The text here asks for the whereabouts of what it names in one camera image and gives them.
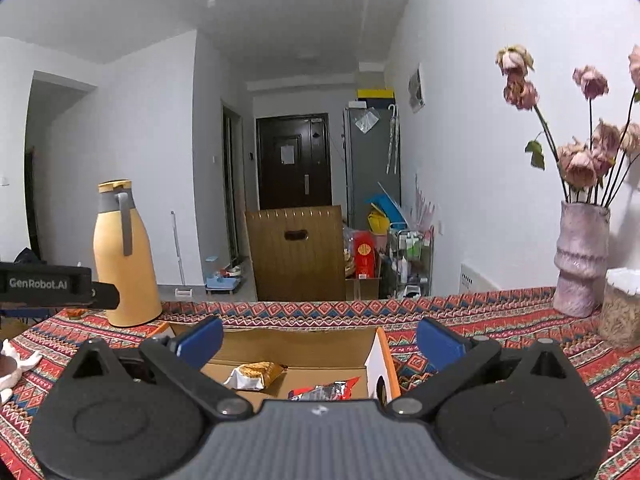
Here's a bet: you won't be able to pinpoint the pink ceramic vase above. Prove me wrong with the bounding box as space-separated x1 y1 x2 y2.
553 202 611 318

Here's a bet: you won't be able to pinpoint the dark entrance door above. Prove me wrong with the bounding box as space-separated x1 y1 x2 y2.
256 113 332 210

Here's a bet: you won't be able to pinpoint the yellow thermos jug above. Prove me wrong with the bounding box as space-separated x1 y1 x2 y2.
93 180 162 327

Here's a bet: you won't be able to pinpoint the woven tissue basket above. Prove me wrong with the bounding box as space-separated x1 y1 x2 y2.
599 268 640 350

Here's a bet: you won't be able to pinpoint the brown cardboard box on floor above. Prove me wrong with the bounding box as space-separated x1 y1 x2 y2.
245 206 346 302

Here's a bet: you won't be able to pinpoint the red silver snack packet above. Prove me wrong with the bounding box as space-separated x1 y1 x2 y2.
288 377 359 402

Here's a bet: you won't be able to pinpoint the patterned red tablecloth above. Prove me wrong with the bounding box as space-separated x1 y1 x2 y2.
1 287 639 479

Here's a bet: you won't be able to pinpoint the grey refrigerator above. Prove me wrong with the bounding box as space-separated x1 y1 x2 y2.
343 107 401 230

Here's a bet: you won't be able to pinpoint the wire storage cart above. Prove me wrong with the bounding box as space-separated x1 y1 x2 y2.
387 224 434 299

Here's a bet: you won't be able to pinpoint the orange cookie snack packet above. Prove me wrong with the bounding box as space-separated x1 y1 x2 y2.
224 361 286 391

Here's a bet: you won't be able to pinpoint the white work glove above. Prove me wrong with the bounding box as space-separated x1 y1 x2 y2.
0 339 42 405

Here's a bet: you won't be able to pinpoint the red gift bag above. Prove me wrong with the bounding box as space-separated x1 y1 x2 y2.
352 231 376 280

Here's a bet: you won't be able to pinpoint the orange cardboard snack box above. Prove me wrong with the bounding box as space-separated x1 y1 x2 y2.
146 320 403 408

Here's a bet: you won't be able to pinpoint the dried pink flowers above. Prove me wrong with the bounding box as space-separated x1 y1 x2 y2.
495 44 639 209

